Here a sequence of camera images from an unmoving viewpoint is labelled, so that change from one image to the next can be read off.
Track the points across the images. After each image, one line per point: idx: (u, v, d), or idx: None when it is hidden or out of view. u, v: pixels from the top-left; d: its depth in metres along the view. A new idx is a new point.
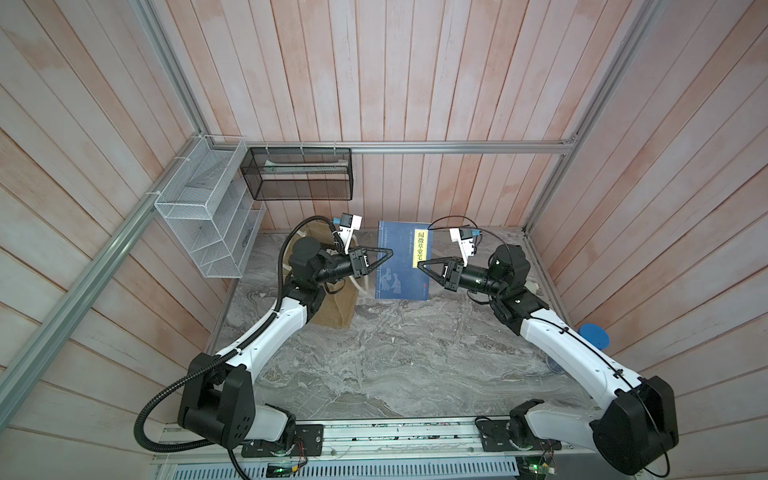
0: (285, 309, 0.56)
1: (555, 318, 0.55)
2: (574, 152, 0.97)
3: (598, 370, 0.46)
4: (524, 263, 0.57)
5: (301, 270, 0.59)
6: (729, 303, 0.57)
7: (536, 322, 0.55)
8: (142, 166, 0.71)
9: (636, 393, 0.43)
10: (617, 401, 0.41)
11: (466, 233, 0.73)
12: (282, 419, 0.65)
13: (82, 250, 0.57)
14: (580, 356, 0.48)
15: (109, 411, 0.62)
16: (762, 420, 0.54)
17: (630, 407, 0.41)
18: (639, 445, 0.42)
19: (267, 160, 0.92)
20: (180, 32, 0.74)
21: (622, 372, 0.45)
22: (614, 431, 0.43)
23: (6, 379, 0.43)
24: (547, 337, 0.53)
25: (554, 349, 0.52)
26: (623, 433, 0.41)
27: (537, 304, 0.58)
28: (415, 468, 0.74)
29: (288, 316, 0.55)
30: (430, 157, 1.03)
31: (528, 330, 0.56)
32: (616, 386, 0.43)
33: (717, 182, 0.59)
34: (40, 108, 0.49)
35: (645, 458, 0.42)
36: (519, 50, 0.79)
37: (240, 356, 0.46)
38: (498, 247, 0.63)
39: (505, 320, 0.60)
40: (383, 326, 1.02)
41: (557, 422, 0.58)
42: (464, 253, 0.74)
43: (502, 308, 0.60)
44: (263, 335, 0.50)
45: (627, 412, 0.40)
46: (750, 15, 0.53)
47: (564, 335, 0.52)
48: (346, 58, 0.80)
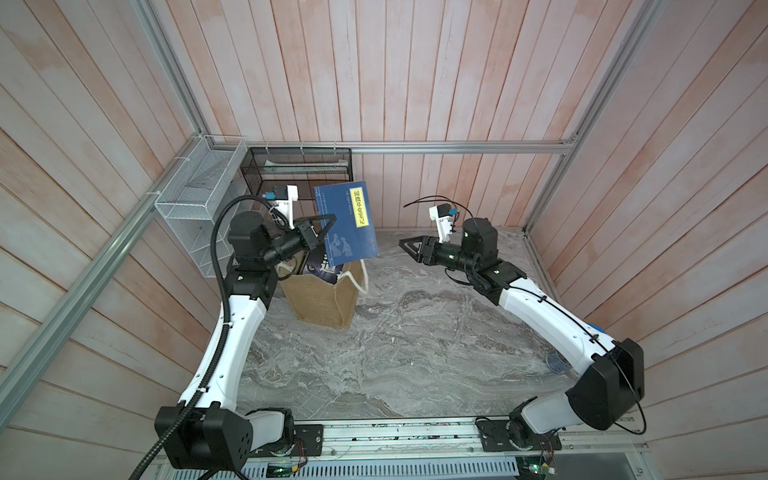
0: (236, 313, 0.48)
1: (532, 285, 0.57)
2: (574, 153, 0.97)
3: (575, 336, 0.47)
4: (490, 229, 0.58)
5: (243, 246, 0.52)
6: (729, 303, 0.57)
7: (515, 292, 0.55)
8: (142, 166, 0.71)
9: (611, 357, 0.48)
10: (595, 365, 0.43)
11: (446, 210, 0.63)
12: (282, 417, 0.66)
13: (82, 250, 0.57)
14: (556, 324, 0.49)
15: (109, 412, 0.63)
16: (762, 420, 0.54)
17: (606, 370, 0.42)
18: (612, 403, 0.44)
19: (268, 160, 0.92)
20: (181, 32, 0.74)
21: (598, 337, 0.46)
22: (589, 394, 0.45)
23: (6, 380, 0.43)
24: (525, 306, 0.53)
25: (532, 318, 0.53)
26: (597, 395, 0.43)
27: (515, 273, 0.58)
28: (415, 468, 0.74)
29: (244, 320, 0.48)
30: (431, 157, 1.03)
31: (506, 300, 0.56)
32: (592, 351, 0.45)
33: (717, 183, 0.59)
34: (40, 109, 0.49)
35: (616, 412, 0.45)
36: (519, 50, 0.79)
37: (209, 393, 0.41)
38: (468, 220, 0.60)
39: (482, 291, 0.59)
40: (383, 326, 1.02)
41: (549, 413, 0.59)
42: (443, 232, 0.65)
43: (478, 279, 0.60)
44: (225, 355, 0.44)
45: (604, 376, 0.42)
46: (751, 15, 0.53)
47: (543, 303, 0.52)
48: (346, 58, 0.80)
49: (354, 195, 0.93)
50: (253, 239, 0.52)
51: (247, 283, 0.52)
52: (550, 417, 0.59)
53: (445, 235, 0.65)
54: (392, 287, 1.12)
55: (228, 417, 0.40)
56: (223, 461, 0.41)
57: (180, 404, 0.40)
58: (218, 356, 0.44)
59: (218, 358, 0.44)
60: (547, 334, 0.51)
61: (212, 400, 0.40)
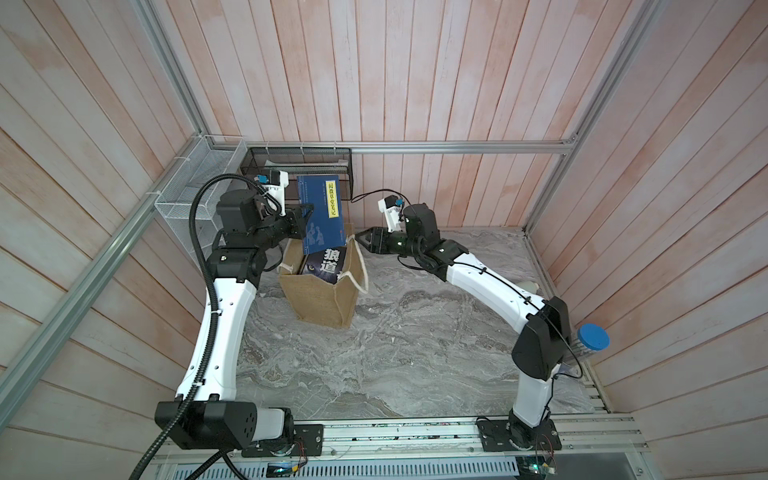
0: (225, 299, 0.45)
1: (474, 260, 0.60)
2: (574, 152, 0.97)
3: (512, 299, 0.53)
4: (426, 211, 0.62)
5: (233, 221, 0.50)
6: (729, 303, 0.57)
7: (459, 267, 0.59)
8: (142, 166, 0.71)
9: (543, 315, 0.55)
10: (529, 324, 0.48)
11: (392, 202, 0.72)
12: (281, 415, 0.67)
13: (82, 250, 0.57)
14: (495, 290, 0.54)
15: (110, 412, 0.62)
16: (763, 420, 0.54)
17: (538, 328, 0.48)
18: (546, 355, 0.50)
19: (268, 160, 0.92)
20: (181, 32, 0.74)
21: (531, 297, 0.52)
22: (527, 349, 0.51)
23: (6, 379, 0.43)
24: (468, 279, 0.58)
25: (475, 289, 0.58)
26: (533, 349, 0.49)
27: (459, 251, 0.62)
28: (415, 468, 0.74)
29: (234, 306, 0.46)
30: (431, 157, 1.03)
31: (451, 276, 0.61)
32: (526, 311, 0.50)
33: (717, 183, 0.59)
34: (41, 109, 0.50)
35: (551, 361, 0.52)
36: (519, 50, 0.79)
37: (205, 387, 0.40)
38: (408, 207, 0.64)
39: (432, 270, 0.62)
40: (383, 326, 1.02)
41: (527, 394, 0.61)
42: (392, 223, 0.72)
43: (427, 260, 0.63)
44: (217, 345, 0.42)
45: (537, 333, 0.48)
46: (751, 15, 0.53)
47: (483, 274, 0.57)
48: (346, 58, 0.80)
49: (330, 188, 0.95)
50: (245, 213, 0.51)
51: (234, 260, 0.48)
52: (531, 401, 0.62)
53: (394, 226, 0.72)
54: (392, 287, 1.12)
55: (228, 409, 0.40)
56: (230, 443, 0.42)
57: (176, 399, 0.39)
58: (210, 348, 0.42)
59: (210, 349, 0.42)
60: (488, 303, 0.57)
61: (209, 393, 0.39)
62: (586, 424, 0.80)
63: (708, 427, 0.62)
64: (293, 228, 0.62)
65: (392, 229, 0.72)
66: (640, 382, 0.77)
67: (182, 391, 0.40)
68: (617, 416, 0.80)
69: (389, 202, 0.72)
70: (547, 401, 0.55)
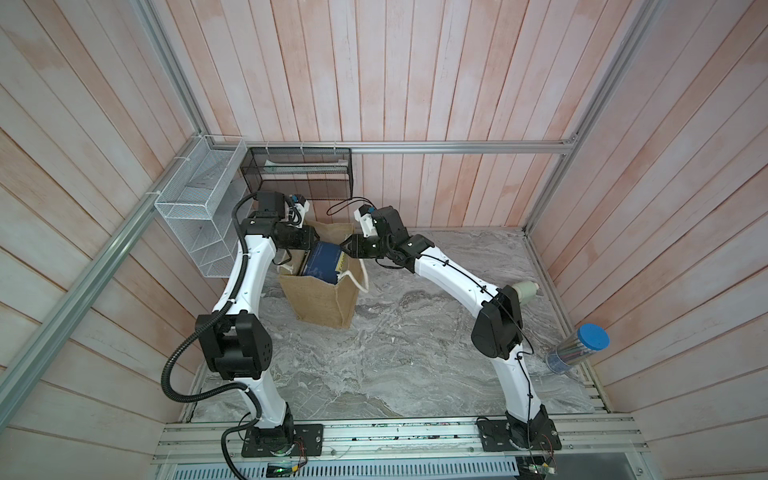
0: (253, 248, 0.56)
1: (438, 252, 0.66)
2: (574, 153, 0.97)
3: (470, 289, 0.59)
4: (390, 209, 0.69)
5: (267, 201, 0.66)
6: (729, 303, 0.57)
7: (425, 260, 0.64)
8: (142, 166, 0.71)
9: (496, 301, 0.62)
10: (483, 310, 0.55)
11: (366, 210, 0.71)
12: (282, 406, 0.68)
13: (82, 250, 0.57)
14: (454, 280, 0.60)
15: (109, 412, 0.63)
16: (762, 420, 0.54)
17: (493, 312, 0.54)
18: (498, 336, 0.57)
19: (267, 160, 0.92)
20: (180, 32, 0.74)
21: (486, 286, 0.59)
22: (481, 330, 0.57)
23: (6, 379, 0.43)
24: (434, 270, 0.63)
25: (439, 279, 0.63)
26: (486, 331, 0.56)
27: (426, 242, 0.68)
28: (415, 468, 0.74)
29: (259, 253, 0.56)
30: (431, 157, 1.03)
31: (418, 268, 0.66)
32: (482, 298, 0.57)
33: (717, 182, 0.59)
34: (40, 108, 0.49)
35: (503, 340, 0.58)
36: (519, 50, 0.79)
37: (238, 302, 0.49)
38: (376, 209, 0.72)
39: (401, 263, 0.67)
40: (383, 326, 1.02)
41: (509, 386, 0.64)
42: (367, 228, 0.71)
43: (397, 254, 0.68)
44: (246, 278, 0.52)
45: (488, 316, 0.54)
46: (750, 15, 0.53)
47: (447, 267, 0.63)
48: (345, 58, 0.80)
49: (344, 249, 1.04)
50: (279, 199, 0.69)
51: (260, 225, 0.60)
52: (512, 391, 0.65)
53: (370, 231, 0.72)
54: (392, 287, 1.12)
55: (254, 321, 0.49)
56: (251, 363, 0.50)
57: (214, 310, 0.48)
58: (241, 278, 0.52)
59: (241, 279, 0.52)
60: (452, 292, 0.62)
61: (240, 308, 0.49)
62: (587, 424, 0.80)
63: (708, 427, 0.62)
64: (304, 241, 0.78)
65: (368, 235, 0.78)
66: (640, 383, 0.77)
67: (218, 304, 0.49)
68: (617, 416, 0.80)
69: (363, 210, 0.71)
70: (527, 386, 0.64)
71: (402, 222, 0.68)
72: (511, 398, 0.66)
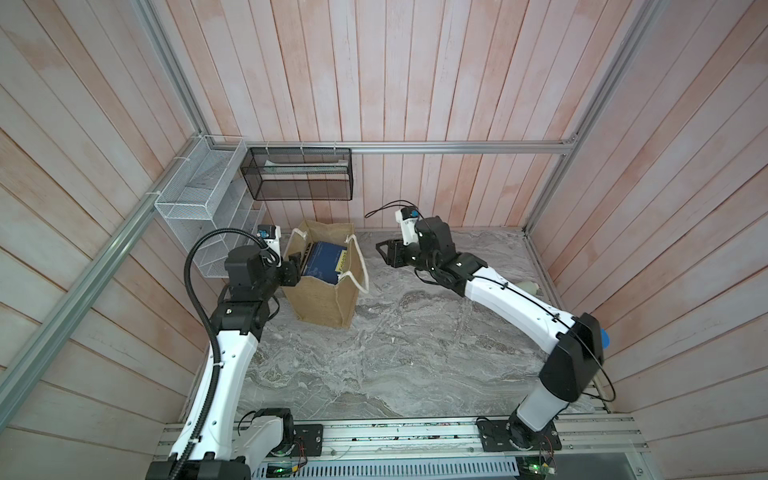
0: (228, 351, 0.47)
1: (494, 274, 0.57)
2: (574, 153, 0.97)
3: (539, 317, 0.49)
4: (442, 226, 0.59)
5: (237, 275, 0.53)
6: (729, 303, 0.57)
7: (479, 282, 0.56)
8: (142, 166, 0.71)
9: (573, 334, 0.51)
10: (560, 344, 0.45)
11: (409, 213, 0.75)
12: (279, 421, 0.65)
13: (82, 250, 0.57)
14: (517, 305, 0.51)
15: (109, 412, 0.63)
16: (763, 420, 0.54)
17: (575, 350, 0.45)
18: (579, 377, 0.48)
19: (267, 160, 0.92)
20: (180, 32, 0.74)
21: (560, 315, 0.49)
22: (557, 368, 0.47)
23: (6, 380, 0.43)
24: (490, 294, 0.55)
25: (498, 306, 0.54)
26: (562, 369, 0.46)
27: (476, 262, 0.60)
28: (415, 468, 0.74)
29: (235, 360, 0.46)
30: (431, 157, 1.03)
31: (471, 292, 0.58)
32: (556, 330, 0.47)
33: (717, 183, 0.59)
34: (40, 109, 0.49)
35: (584, 384, 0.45)
36: (519, 50, 0.79)
37: (203, 441, 0.39)
38: (423, 221, 0.62)
39: (449, 286, 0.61)
40: (383, 326, 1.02)
41: (533, 401, 0.61)
42: (409, 234, 0.73)
43: (444, 274, 0.60)
44: (217, 399, 0.42)
45: (567, 352, 0.44)
46: (750, 16, 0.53)
47: (507, 289, 0.54)
48: (346, 58, 0.80)
49: (345, 250, 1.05)
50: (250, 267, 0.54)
51: (236, 317, 0.50)
52: (540, 409, 0.60)
53: (410, 236, 0.73)
54: (392, 287, 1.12)
55: (223, 469, 0.39)
56: None
57: (171, 459, 0.38)
58: (208, 403, 0.42)
59: (208, 404, 0.42)
60: (515, 321, 0.53)
61: (205, 453, 0.38)
62: (586, 423, 0.80)
63: (708, 427, 0.62)
64: (286, 277, 0.67)
65: (409, 239, 0.71)
66: (640, 383, 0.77)
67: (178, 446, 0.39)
68: (617, 416, 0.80)
69: (405, 213, 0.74)
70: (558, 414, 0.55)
71: (451, 240, 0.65)
72: (524, 408, 0.65)
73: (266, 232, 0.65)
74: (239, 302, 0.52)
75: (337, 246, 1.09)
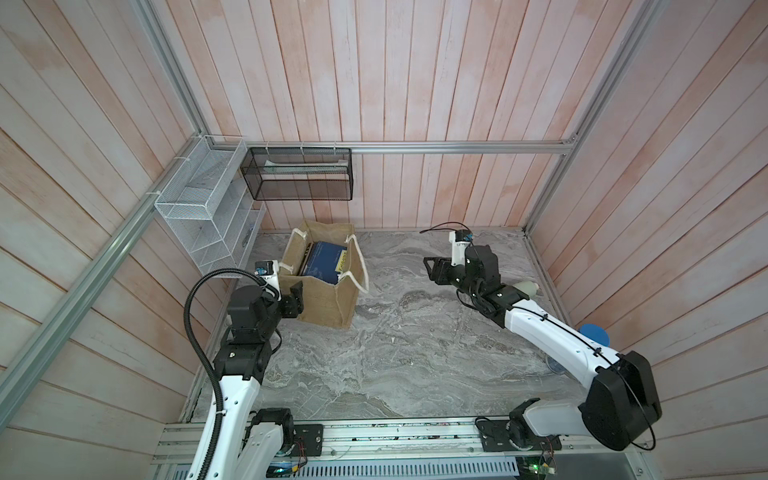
0: (231, 396, 0.47)
1: (534, 304, 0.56)
2: (574, 153, 0.97)
3: (578, 350, 0.48)
4: (491, 255, 0.61)
5: (241, 319, 0.54)
6: (729, 303, 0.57)
7: (519, 311, 0.57)
8: (142, 166, 0.71)
9: (616, 370, 0.48)
10: (598, 378, 0.43)
11: (461, 235, 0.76)
12: (278, 432, 0.65)
13: (81, 250, 0.56)
14: (558, 339, 0.50)
15: (109, 412, 0.63)
16: (762, 420, 0.54)
17: (616, 384, 0.42)
18: (625, 421, 0.44)
19: (267, 160, 0.92)
20: (180, 32, 0.74)
21: (601, 350, 0.47)
22: (599, 407, 0.44)
23: (6, 379, 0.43)
24: (529, 325, 0.55)
25: (538, 339, 0.54)
26: (606, 406, 0.43)
27: (518, 294, 0.61)
28: (415, 468, 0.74)
29: (238, 406, 0.47)
30: (431, 157, 1.03)
31: (510, 322, 0.59)
32: (596, 365, 0.45)
33: (717, 183, 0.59)
34: (40, 109, 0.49)
35: (632, 430, 0.43)
36: (519, 50, 0.79)
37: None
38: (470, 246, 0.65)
39: (489, 315, 0.61)
40: (383, 326, 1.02)
41: (552, 414, 0.58)
42: (457, 255, 0.75)
43: (485, 304, 0.62)
44: (219, 449, 0.43)
45: (609, 388, 0.42)
46: (750, 16, 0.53)
47: (546, 322, 0.53)
48: (346, 59, 0.81)
49: (345, 250, 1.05)
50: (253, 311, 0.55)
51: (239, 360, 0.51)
52: (553, 422, 0.59)
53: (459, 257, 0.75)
54: (392, 287, 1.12)
55: None
56: None
57: None
58: (210, 453, 0.42)
59: (211, 454, 0.42)
60: (557, 355, 0.51)
61: None
62: None
63: (708, 427, 0.62)
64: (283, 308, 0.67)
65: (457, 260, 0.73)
66: None
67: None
68: None
69: (460, 235, 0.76)
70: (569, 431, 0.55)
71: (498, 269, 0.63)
72: (535, 412, 0.63)
73: (264, 268, 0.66)
74: (241, 344, 0.53)
75: (337, 246, 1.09)
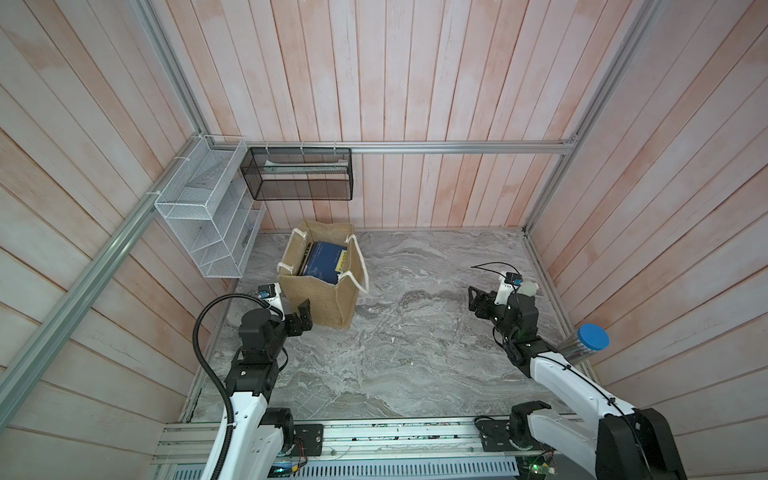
0: (241, 411, 0.51)
1: (559, 356, 0.60)
2: (574, 152, 0.97)
3: (592, 398, 0.48)
4: (532, 307, 0.65)
5: (251, 341, 0.58)
6: (729, 303, 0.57)
7: (542, 360, 0.60)
8: (142, 166, 0.71)
9: (629, 422, 0.46)
10: (605, 421, 0.43)
11: (511, 278, 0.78)
12: (278, 439, 0.65)
13: (82, 250, 0.57)
14: (574, 386, 0.52)
15: (109, 412, 0.63)
16: (763, 420, 0.54)
17: (618, 428, 0.42)
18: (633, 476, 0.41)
19: (267, 160, 0.92)
20: (180, 32, 0.74)
21: (616, 400, 0.47)
22: (609, 458, 0.43)
23: (6, 379, 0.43)
24: (550, 373, 0.57)
25: (557, 385, 0.56)
26: (613, 456, 0.42)
27: (547, 348, 0.63)
28: (415, 469, 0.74)
29: (247, 419, 0.50)
30: (431, 157, 1.03)
31: (534, 369, 0.61)
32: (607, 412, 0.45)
33: (717, 182, 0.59)
34: (40, 109, 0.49)
35: None
36: (519, 50, 0.79)
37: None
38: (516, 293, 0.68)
39: (516, 362, 0.65)
40: (383, 326, 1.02)
41: (562, 438, 0.56)
42: (503, 295, 0.78)
43: (513, 352, 0.65)
44: (229, 459, 0.45)
45: (614, 433, 0.42)
46: (750, 15, 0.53)
47: (567, 371, 0.55)
48: (346, 58, 0.80)
49: (346, 250, 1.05)
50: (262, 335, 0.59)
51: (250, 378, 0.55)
52: (560, 443, 0.57)
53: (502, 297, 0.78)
54: (392, 287, 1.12)
55: None
56: None
57: None
58: (221, 460, 0.45)
59: (221, 462, 0.45)
60: (574, 405, 0.52)
61: None
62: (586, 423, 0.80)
63: (708, 427, 0.62)
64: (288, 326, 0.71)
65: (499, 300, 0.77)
66: (640, 383, 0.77)
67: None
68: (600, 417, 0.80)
69: (509, 278, 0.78)
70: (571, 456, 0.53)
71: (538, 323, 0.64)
72: (540, 421, 0.63)
73: (266, 292, 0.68)
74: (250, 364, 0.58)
75: (337, 246, 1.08)
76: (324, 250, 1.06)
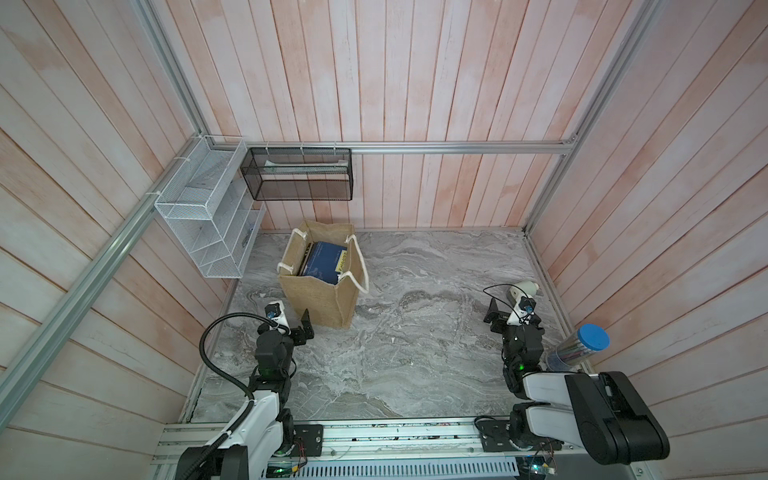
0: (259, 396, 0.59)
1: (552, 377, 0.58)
2: (574, 152, 0.97)
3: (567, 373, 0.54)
4: (538, 344, 0.67)
5: (265, 361, 0.66)
6: (730, 303, 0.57)
7: (533, 375, 0.64)
8: (142, 166, 0.71)
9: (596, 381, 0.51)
10: (571, 375, 0.49)
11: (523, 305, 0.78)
12: (278, 437, 0.65)
13: (82, 250, 0.57)
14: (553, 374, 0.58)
15: (109, 412, 0.63)
16: (762, 420, 0.54)
17: (583, 379, 0.49)
18: (601, 415, 0.45)
19: (267, 159, 0.92)
20: (180, 32, 0.74)
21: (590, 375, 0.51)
22: (580, 411, 0.47)
23: (6, 379, 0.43)
24: (539, 380, 0.62)
25: (544, 386, 0.61)
26: (585, 409, 0.46)
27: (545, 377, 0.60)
28: (415, 469, 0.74)
29: (265, 401, 0.59)
30: (431, 157, 1.03)
31: (529, 392, 0.66)
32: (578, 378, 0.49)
33: (717, 183, 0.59)
34: (40, 109, 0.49)
35: (614, 432, 0.43)
36: (519, 50, 0.79)
37: (232, 437, 0.47)
38: (524, 324, 0.70)
39: (512, 388, 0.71)
40: (383, 326, 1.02)
41: (554, 418, 0.58)
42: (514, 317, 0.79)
43: (511, 378, 0.70)
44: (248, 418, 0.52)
45: (578, 381, 0.48)
46: (750, 15, 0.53)
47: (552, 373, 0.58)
48: (346, 59, 0.81)
49: (346, 251, 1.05)
50: (275, 356, 0.67)
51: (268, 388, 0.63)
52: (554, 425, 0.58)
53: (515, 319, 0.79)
54: (392, 287, 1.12)
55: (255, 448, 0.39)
56: None
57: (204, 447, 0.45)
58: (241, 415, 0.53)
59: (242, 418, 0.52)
60: (559, 397, 0.56)
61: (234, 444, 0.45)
62: None
63: (708, 428, 0.62)
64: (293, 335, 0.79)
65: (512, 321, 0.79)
66: (640, 383, 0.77)
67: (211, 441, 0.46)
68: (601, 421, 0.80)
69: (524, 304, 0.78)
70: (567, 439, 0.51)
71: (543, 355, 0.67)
72: (538, 411, 0.63)
73: (274, 311, 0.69)
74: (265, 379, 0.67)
75: (337, 246, 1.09)
76: (324, 251, 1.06)
